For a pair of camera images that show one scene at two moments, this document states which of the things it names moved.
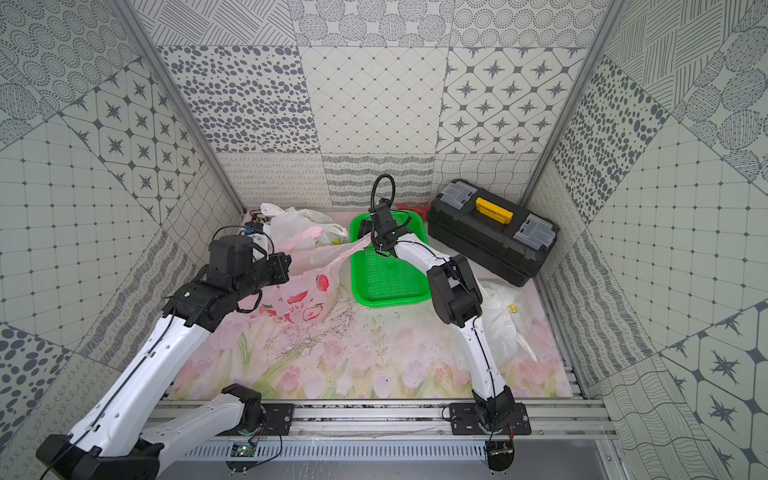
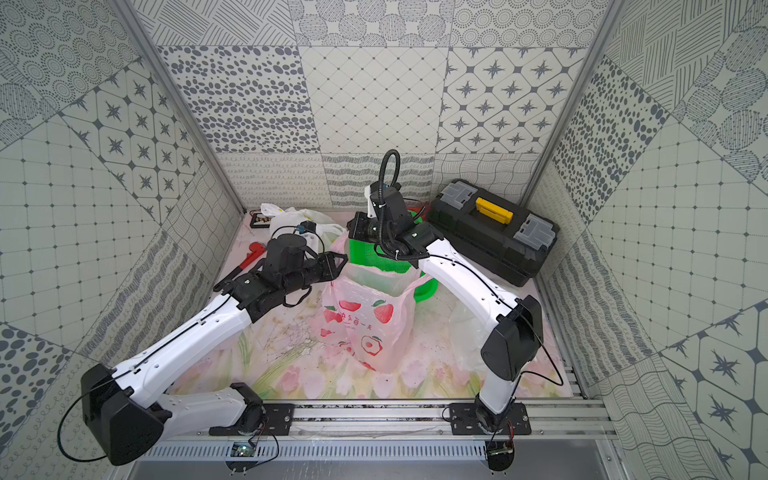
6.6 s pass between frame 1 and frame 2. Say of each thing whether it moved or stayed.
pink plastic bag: moved
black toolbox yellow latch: stayed
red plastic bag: stayed
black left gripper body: moved
